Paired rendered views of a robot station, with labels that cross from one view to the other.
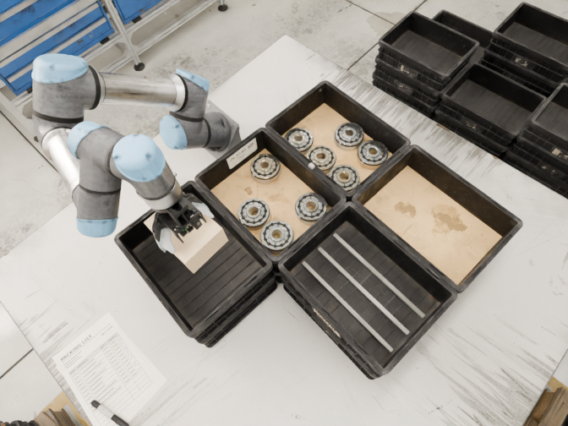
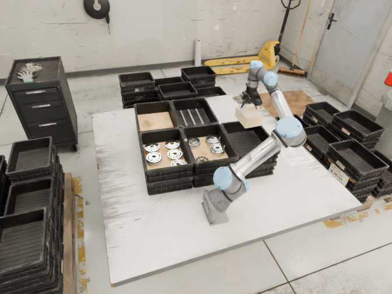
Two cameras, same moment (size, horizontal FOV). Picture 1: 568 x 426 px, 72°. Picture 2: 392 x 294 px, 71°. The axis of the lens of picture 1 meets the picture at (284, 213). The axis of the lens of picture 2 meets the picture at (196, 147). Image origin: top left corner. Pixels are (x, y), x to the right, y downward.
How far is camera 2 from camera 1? 2.09 m
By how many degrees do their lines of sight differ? 77
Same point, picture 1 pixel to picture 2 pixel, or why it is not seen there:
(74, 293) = (307, 177)
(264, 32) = not seen: outside the picture
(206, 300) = (247, 137)
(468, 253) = (151, 115)
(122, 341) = (285, 155)
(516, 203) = (109, 133)
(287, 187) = (196, 154)
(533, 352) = not seen: hidden behind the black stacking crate
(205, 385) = not seen: hidden behind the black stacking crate
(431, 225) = (154, 125)
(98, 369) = (295, 151)
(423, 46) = (8, 258)
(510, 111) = (24, 201)
